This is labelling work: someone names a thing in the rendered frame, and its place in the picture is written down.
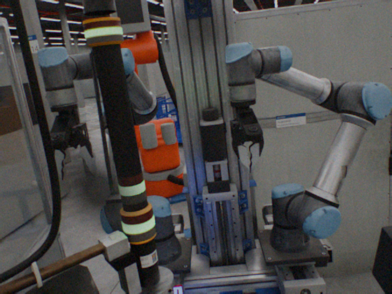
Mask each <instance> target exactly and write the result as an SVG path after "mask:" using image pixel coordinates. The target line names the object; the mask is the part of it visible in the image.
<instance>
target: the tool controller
mask: <svg viewBox="0 0 392 294"><path fill-rule="evenodd" d="M372 274H373V276H374V278H375V279H376V281H377V282H378V284H379V285H380V287H381V288H382V290H383V292H384V293H385V294H392V226H385V227H382V229H381V232H380V237H379V243H378V246H377V251H376V256H375V259H374V264H373V269H372Z"/></svg>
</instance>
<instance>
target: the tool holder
mask: <svg viewBox="0 0 392 294"><path fill-rule="evenodd" d="M118 232H119V231H116V232H113V233H110V234H108V235H106V236H103V237H101V238H99V239H98V243H101V242H103V246H104V249H105V253H103V254H102V255H103V256H104V259H105V260H106V261H107V262H108V263H109V264H110V265H111V266H112V267H113V268H114V269H115V270H116V271H117V272H118V277H119V280H120V286H121V289H122V290H123V291H124V292H125V293H126V294H170V293H171V292H172V290H173V288H174V276H173V273H172V272H171V270H169V269H168V268H165V267H161V266H158V267H159V273H160V281H159V283H158V284H156V285H155V286H152V287H150V288H143V287H141V285H140V281H139V275H138V270H137V264H136V262H137V256H136V252H135V251H133V250H132V249H131V248H130V247H129V243H128V238H127V237H126V236H123V237H120V238H118V239H115V240H113V241H112V240H109V239H108V237H109V236H111V235H113V234H116V233H118Z"/></svg>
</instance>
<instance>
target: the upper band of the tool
mask: <svg viewBox="0 0 392 294"><path fill-rule="evenodd" d="M101 20H120V18H119V17H100V18H95V19H89V20H85V21H83V25H84V24H85V23H89V22H96V21H101ZM109 27H120V26H108V27H97V28H92V29H87V30H85V31H88V30H93V29H102V28H109ZM120 28H121V27H120ZM118 34H119V35H123V34H120V33H117V34H102V35H97V36H90V37H87V38H86V39H88V38H91V37H98V36H108V35H118ZM123 42H124V41H107V42H101V43H94V44H88V45H87V46H89V47H91V48H92V47H96V46H103V45H109V44H122V43H123Z"/></svg>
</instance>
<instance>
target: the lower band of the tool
mask: <svg viewBox="0 0 392 294"><path fill-rule="evenodd" d="M151 208H152V204H151V203H149V202H148V206H147V207H146V208H145V209H143V210H140V211H136V212H125V211H124V210H123V208H121V210H120V214H121V215H123V216H138V215H142V214H144V213H146V212H148V211H150V210H151ZM150 220H151V219H150ZM148 221H149V220H148ZM148 221H146V222H148ZM146 222H144V223H146ZM140 224H143V223H140ZM140 224H136V225H140ZM125 225H128V224H125ZM129 226H134V225H129ZM153 227H154V226H153ZM153 227H152V228H153ZM152 228H151V229H152ZM151 229H149V230H151ZM149 230H147V231H149ZM147 231H145V232H147ZM145 232H142V233H145ZM126 233H127V232H126ZM127 234H130V235H137V234H141V233H127ZM155 236H156V234H155V235H154V236H153V237H152V238H150V239H148V240H145V241H142V242H136V243H134V242H130V241H129V243H131V244H143V243H146V242H149V241H150V240H152V239H153V238H154V237H155Z"/></svg>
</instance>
